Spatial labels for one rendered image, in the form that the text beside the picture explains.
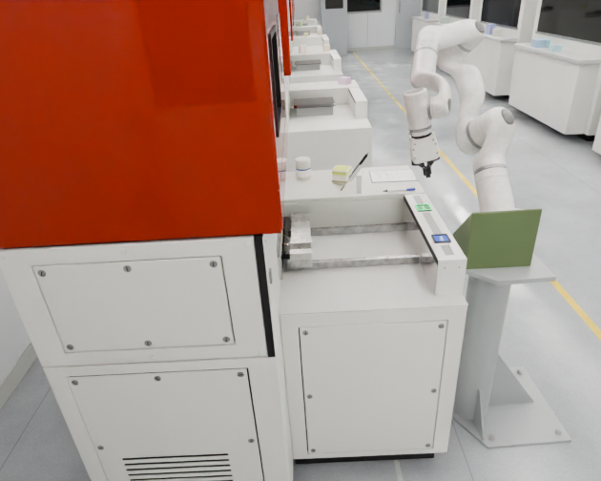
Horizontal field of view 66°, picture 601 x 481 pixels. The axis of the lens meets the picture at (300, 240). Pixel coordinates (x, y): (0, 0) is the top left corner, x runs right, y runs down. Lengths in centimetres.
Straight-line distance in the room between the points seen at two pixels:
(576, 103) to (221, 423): 547
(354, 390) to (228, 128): 110
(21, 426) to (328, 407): 154
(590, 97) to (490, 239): 467
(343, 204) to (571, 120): 458
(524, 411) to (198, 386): 154
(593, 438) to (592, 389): 30
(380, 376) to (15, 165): 130
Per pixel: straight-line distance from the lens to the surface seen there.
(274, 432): 165
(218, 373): 147
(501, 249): 183
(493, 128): 188
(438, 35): 203
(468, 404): 231
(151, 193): 118
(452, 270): 162
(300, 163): 219
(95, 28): 112
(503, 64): 823
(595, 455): 245
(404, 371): 177
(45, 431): 266
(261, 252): 120
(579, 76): 622
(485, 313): 198
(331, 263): 177
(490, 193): 183
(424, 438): 206
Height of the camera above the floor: 177
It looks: 29 degrees down
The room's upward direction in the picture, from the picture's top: 4 degrees counter-clockwise
